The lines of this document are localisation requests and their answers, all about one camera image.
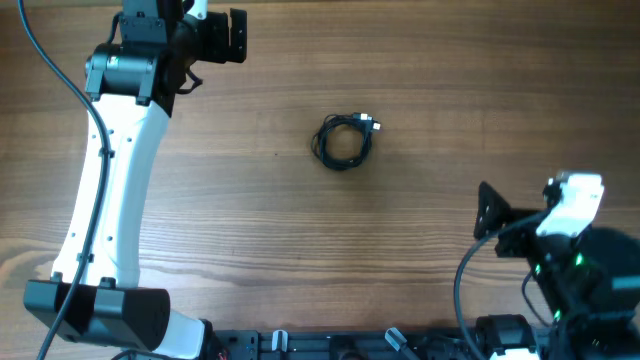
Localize black usb cables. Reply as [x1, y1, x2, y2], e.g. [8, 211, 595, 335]
[310, 112, 383, 172]

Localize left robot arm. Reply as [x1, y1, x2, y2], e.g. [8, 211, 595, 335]
[23, 1, 248, 359]

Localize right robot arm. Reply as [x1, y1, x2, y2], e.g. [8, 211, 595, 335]
[474, 174, 639, 359]

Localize left camera cable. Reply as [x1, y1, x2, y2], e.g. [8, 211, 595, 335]
[16, 0, 115, 360]

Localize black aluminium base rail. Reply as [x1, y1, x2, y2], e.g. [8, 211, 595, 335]
[207, 328, 474, 360]

